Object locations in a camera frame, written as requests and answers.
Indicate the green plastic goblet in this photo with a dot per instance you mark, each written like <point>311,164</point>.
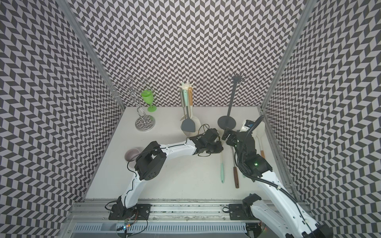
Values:
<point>148,98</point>

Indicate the chrome wire glass rack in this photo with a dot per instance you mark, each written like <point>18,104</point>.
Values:
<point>128,94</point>

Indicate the cream utensil rack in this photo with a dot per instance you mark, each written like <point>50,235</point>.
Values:
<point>185,86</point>

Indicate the grey turner mint handle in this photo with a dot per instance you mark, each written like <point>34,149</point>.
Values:
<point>188,124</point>

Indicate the pink ceramic cup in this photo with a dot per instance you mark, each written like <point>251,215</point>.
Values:
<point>132,154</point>

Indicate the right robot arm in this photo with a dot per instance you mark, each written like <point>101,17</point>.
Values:
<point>290,220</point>

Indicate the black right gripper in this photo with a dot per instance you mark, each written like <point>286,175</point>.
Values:
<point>233,136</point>

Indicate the white spatula wooden handle rack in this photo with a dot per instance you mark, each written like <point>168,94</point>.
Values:
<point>190,96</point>

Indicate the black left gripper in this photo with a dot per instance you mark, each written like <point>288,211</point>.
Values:
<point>220,148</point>

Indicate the white spatula mint handle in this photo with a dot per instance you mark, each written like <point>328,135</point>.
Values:
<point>222,176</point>

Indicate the steel spoon brown handle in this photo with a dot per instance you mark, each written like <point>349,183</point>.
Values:
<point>235,172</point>

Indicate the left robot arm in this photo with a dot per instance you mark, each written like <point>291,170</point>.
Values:
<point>149,164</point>

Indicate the dark grey utensil rack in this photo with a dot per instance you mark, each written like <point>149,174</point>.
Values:
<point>227,122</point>

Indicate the cream spatula cream handle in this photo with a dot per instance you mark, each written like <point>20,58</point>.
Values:
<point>183,105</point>

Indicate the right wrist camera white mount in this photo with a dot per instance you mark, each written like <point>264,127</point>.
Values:
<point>247,124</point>

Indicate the metal base rail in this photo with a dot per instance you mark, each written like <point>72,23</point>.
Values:
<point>162,218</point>

